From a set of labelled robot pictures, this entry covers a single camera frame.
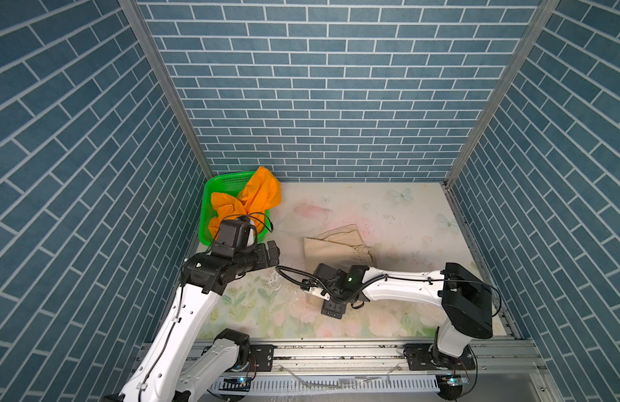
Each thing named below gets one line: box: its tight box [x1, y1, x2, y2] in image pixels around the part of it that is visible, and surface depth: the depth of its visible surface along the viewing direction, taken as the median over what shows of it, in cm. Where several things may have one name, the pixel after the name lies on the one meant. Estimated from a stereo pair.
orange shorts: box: [209, 165, 283, 238], surface depth 101 cm
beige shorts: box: [303, 223, 377, 270], surface depth 96 cm
